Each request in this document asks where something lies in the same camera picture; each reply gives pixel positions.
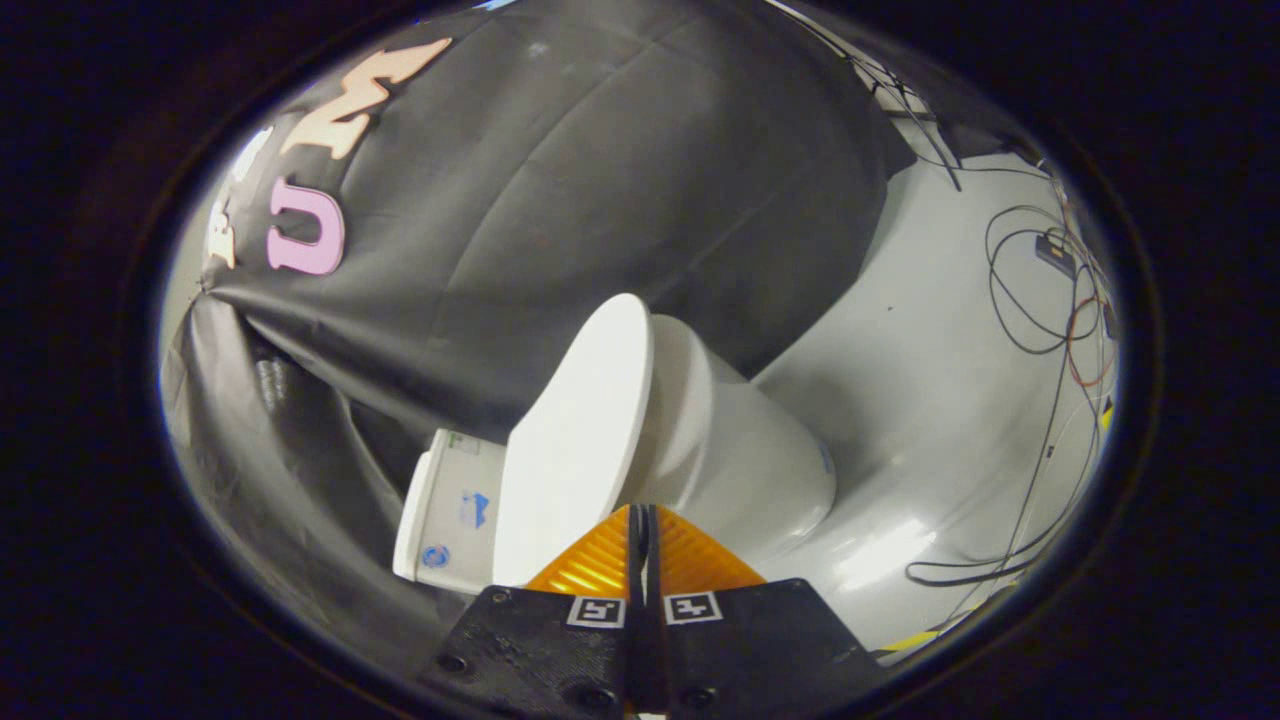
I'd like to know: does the black power adapter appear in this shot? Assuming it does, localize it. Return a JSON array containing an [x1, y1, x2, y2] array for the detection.
[[1035, 232, 1079, 279]]

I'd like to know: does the black metal stand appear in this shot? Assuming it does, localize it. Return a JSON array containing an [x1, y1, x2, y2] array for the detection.
[[790, 5, 966, 191]]

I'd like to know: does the white ceramic toilet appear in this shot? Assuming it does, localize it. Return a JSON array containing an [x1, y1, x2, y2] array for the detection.
[[392, 313, 839, 596]]

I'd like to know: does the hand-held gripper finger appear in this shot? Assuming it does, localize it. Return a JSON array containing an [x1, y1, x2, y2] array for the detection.
[[415, 503, 648, 720], [645, 503, 886, 720]]

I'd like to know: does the black cable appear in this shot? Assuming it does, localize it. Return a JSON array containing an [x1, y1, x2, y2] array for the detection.
[[905, 150, 1121, 591]]

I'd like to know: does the black backdrop cloth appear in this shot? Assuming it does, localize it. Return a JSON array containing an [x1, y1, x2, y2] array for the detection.
[[160, 0, 916, 681]]

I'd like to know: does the white toilet lid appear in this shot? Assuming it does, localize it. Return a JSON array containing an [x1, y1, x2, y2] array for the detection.
[[492, 293, 656, 588]]

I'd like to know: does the red cable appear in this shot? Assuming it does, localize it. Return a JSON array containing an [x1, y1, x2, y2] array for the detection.
[[1064, 295, 1117, 389]]

